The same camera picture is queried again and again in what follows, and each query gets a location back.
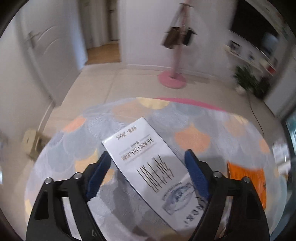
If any white milk carton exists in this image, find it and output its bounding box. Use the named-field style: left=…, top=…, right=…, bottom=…
left=102, top=118, right=206, bottom=235

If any white room door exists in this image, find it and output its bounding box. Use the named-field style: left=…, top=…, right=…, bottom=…
left=16, top=1, right=87, bottom=106

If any orange snack bag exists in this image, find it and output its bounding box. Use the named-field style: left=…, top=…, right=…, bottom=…
left=227, top=161, right=267, bottom=209

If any small wooden stool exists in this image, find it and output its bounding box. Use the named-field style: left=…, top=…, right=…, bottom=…
left=22, top=129, right=51, bottom=161

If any pink coat stand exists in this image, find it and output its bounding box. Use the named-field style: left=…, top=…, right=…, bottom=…
left=159, top=1, right=193, bottom=89

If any black guitar case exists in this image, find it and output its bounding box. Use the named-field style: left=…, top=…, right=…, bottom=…
left=254, top=77, right=270, bottom=100

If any potted green plant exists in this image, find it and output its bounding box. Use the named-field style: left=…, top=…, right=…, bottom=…
left=233, top=65, right=259, bottom=95

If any black hanging bag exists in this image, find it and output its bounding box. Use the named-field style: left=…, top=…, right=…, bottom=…
left=182, top=27, right=196, bottom=46

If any brown hanging bag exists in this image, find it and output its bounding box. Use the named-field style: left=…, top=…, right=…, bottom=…
left=162, top=27, right=181, bottom=49

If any white wall shelf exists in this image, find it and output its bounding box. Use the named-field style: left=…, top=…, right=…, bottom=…
left=224, top=45, right=276, bottom=76

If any black wall television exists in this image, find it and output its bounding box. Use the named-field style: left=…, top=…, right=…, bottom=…
left=230, top=1, right=279, bottom=48

